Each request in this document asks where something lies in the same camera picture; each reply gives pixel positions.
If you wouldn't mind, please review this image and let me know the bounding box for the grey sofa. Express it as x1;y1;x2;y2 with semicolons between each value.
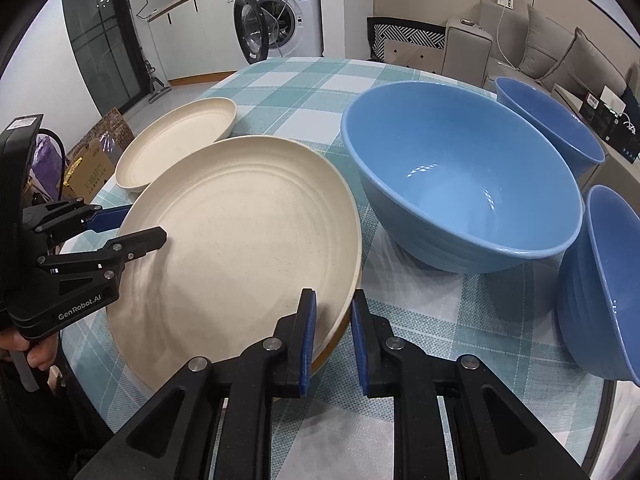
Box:
442;1;639;107

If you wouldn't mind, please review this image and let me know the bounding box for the cardboard box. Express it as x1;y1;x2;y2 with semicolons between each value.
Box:
62;108;134;204

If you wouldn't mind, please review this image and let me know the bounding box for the large cream plate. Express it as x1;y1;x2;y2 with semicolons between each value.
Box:
106;136;362;389

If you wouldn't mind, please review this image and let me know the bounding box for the white washing machine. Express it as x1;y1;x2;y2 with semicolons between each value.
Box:
227;0;323;64

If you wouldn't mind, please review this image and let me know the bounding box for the medium blue bowl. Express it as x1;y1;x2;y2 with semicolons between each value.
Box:
494;77;605;179

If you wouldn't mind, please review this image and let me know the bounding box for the small blue bowl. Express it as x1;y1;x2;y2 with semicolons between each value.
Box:
555;184;640;384

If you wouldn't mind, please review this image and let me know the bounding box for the grey sofa cushion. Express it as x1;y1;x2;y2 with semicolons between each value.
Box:
538;27;627;99

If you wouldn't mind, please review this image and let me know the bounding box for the white kitchen cabinet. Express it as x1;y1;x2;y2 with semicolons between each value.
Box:
149;0;247;81

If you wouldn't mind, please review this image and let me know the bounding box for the small cream plate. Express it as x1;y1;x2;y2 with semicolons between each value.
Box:
115;98;238;192

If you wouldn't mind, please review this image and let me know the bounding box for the black electronics box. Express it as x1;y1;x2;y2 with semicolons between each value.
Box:
579;92;639;164

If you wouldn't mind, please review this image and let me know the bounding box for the person's left hand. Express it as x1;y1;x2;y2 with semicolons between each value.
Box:
0;328;58;370

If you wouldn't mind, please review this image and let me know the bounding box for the large blue bowl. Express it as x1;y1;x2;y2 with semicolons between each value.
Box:
341;81;582;274

